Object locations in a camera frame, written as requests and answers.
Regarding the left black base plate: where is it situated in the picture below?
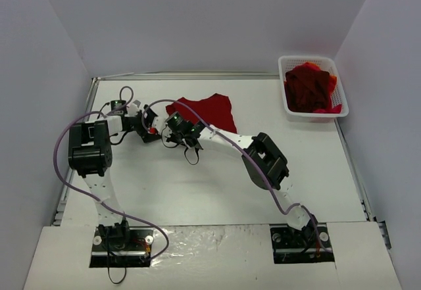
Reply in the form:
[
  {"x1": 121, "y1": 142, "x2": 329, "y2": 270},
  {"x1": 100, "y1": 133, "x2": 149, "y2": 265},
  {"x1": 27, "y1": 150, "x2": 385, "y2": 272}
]
[{"x1": 89, "y1": 228, "x2": 154, "y2": 268}]

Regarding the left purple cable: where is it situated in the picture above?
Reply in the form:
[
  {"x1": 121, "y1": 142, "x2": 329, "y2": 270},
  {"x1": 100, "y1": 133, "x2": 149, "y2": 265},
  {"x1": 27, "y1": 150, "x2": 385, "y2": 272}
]
[{"x1": 53, "y1": 85, "x2": 170, "y2": 261}]

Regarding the red t shirt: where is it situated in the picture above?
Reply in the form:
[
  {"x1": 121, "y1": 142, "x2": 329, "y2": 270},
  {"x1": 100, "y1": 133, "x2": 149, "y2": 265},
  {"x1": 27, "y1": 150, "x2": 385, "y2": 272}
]
[{"x1": 166, "y1": 93, "x2": 237, "y2": 133}]

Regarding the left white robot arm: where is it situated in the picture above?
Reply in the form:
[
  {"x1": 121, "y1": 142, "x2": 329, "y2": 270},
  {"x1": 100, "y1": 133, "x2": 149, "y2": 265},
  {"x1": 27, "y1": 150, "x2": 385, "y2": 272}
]
[{"x1": 68, "y1": 100, "x2": 161, "y2": 249}]

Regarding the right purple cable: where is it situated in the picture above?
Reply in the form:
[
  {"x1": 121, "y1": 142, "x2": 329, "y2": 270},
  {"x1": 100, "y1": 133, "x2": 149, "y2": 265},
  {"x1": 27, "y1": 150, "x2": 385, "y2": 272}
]
[{"x1": 141, "y1": 99, "x2": 333, "y2": 253}]

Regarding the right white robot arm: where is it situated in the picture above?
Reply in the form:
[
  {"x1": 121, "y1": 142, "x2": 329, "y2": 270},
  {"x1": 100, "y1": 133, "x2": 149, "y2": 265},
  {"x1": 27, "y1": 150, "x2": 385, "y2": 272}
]
[{"x1": 164, "y1": 112, "x2": 317, "y2": 246}]

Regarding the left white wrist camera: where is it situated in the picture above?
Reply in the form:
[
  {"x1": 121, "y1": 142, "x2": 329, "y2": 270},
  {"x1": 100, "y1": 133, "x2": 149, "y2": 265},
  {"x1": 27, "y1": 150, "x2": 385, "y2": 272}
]
[{"x1": 126, "y1": 100, "x2": 142, "y2": 117}]

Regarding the white plastic basket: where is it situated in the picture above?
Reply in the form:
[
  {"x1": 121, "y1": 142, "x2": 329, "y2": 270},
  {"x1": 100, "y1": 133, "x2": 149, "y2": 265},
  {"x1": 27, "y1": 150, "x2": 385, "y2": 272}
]
[{"x1": 278, "y1": 55, "x2": 349, "y2": 122}]

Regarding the thin black cable loop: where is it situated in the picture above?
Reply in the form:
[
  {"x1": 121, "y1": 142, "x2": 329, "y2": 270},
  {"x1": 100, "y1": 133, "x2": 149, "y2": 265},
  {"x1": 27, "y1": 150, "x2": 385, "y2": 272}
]
[{"x1": 107, "y1": 262, "x2": 128, "y2": 285}]

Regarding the orange shirt in basket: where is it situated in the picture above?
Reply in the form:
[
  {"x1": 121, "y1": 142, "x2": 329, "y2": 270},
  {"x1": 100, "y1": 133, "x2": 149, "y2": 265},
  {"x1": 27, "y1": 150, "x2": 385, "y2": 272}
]
[{"x1": 302, "y1": 61, "x2": 343, "y2": 114}]

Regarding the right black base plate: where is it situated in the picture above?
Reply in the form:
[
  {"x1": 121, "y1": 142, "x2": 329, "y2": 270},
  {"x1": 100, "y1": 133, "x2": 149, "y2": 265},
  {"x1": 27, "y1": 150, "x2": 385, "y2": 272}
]
[{"x1": 270, "y1": 224, "x2": 335, "y2": 264}]

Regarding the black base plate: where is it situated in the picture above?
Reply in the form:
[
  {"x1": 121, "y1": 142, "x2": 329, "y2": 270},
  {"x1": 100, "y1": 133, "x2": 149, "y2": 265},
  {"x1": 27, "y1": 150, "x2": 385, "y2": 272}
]
[
  {"x1": 89, "y1": 228, "x2": 154, "y2": 268},
  {"x1": 270, "y1": 224, "x2": 335, "y2": 264}
]

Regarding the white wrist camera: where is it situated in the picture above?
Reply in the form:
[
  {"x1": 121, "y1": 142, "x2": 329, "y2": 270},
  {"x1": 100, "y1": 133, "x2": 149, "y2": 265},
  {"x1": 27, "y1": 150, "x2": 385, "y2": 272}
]
[
  {"x1": 126, "y1": 100, "x2": 142, "y2": 117},
  {"x1": 148, "y1": 116, "x2": 170, "y2": 137}
]

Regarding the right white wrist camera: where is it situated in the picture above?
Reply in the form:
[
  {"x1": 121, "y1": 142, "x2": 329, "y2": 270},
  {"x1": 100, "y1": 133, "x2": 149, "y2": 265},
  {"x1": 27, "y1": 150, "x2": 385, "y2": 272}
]
[{"x1": 148, "y1": 116, "x2": 170, "y2": 137}]

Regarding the dark red shirt in basket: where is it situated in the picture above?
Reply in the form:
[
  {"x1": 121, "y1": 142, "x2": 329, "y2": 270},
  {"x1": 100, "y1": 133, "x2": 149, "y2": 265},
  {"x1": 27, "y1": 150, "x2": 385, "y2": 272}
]
[{"x1": 284, "y1": 64, "x2": 332, "y2": 113}]

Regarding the purple cable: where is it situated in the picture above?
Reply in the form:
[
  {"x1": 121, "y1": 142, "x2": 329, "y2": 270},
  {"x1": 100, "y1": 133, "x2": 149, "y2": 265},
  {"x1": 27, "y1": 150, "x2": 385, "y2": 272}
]
[
  {"x1": 53, "y1": 85, "x2": 170, "y2": 261},
  {"x1": 141, "y1": 99, "x2": 333, "y2": 253}
]

